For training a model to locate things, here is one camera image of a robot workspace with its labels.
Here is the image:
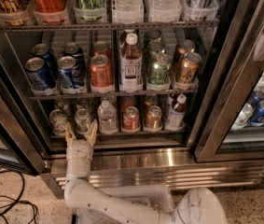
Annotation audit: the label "tea bottle bottom shelf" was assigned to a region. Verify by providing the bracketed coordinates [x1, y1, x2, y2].
[165, 93, 188, 131]

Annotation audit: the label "red coca cola can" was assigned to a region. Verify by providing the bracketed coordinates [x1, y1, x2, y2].
[34, 0, 67, 24]

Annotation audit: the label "clear water bottle bottom shelf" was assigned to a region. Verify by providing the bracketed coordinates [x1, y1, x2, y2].
[98, 100, 118, 134]

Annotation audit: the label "black floor cables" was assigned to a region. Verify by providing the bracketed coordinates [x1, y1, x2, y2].
[0, 161, 39, 224]

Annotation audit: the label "red soda can bottom shelf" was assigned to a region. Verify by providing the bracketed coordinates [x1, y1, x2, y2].
[123, 106, 140, 132]

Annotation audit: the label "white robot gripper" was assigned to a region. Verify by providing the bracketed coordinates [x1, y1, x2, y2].
[64, 119, 98, 179]

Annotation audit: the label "steel fridge door frame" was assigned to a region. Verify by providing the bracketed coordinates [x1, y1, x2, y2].
[188, 0, 264, 163]

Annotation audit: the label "clear plastic storage bin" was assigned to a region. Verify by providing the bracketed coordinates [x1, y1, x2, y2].
[76, 184, 174, 224]

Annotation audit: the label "copper lacroix can middle shelf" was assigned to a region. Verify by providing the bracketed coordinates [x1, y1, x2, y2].
[174, 52, 201, 88]

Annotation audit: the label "orange soda can bottom shelf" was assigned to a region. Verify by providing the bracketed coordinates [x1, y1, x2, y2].
[145, 105, 162, 132]

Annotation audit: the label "green can top shelf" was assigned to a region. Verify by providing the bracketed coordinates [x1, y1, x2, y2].
[74, 0, 105, 23]

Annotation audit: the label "tea bottle shelf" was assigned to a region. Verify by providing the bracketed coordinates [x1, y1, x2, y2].
[165, 93, 188, 131]
[120, 33, 143, 92]

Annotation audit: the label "blue pepsi can far left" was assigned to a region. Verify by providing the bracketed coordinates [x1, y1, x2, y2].
[25, 57, 56, 96]

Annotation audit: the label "green lacroix can middle shelf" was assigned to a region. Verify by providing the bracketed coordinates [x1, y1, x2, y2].
[147, 53, 171, 91]

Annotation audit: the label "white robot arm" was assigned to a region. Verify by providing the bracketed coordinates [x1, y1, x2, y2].
[64, 121, 229, 224]

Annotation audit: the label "orange soda can middle shelf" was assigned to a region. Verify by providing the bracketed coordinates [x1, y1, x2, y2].
[90, 55, 115, 93]

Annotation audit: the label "blue pepsi can right fridge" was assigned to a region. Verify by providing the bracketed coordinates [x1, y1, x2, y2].
[250, 100, 264, 126]

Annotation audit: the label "blue pepsi can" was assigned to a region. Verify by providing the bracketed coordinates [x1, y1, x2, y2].
[25, 57, 56, 96]
[58, 56, 86, 94]

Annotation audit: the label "green 7up can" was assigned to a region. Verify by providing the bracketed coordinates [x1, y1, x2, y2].
[75, 108, 92, 134]
[49, 109, 72, 136]

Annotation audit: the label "green 7up can left front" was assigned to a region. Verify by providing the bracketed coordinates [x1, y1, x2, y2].
[49, 109, 72, 136]

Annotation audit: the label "tea bottle middle shelf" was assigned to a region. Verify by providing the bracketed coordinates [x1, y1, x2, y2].
[120, 33, 143, 92]

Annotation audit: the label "orange soda can shelf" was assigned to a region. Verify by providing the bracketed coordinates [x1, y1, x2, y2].
[90, 55, 115, 93]
[145, 105, 162, 132]

